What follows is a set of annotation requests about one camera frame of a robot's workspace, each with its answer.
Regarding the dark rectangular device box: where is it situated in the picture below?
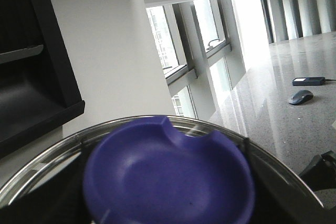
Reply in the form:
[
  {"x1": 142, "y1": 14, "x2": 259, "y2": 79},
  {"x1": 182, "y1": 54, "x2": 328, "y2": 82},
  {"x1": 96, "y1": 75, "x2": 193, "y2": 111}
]
[{"x1": 292, "y1": 77, "x2": 325, "y2": 86}]

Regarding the grey window frame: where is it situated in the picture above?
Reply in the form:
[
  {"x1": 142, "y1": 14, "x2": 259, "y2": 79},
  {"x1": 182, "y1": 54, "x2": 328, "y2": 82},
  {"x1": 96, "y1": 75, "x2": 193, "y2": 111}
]
[{"x1": 146, "y1": 0, "x2": 246, "y2": 120}]

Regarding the grey vertical curtain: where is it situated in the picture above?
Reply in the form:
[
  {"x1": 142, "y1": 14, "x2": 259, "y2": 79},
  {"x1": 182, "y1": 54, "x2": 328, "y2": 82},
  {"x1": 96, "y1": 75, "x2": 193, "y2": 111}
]
[{"x1": 261, "y1": 0, "x2": 335, "y2": 43}]

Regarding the dark computer mouse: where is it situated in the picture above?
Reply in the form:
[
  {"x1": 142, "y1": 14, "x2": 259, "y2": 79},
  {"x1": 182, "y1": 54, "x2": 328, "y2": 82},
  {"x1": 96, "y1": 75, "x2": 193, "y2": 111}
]
[{"x1": 288, "y1": 90, "x2": 314, "y2": 105}]

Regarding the black range hood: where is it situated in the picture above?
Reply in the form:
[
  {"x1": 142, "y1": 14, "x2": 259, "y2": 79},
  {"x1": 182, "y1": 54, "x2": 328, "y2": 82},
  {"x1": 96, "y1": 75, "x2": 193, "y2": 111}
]
[{"x1": 1, "y1": 0, "x2": 85, "y2": 157}]

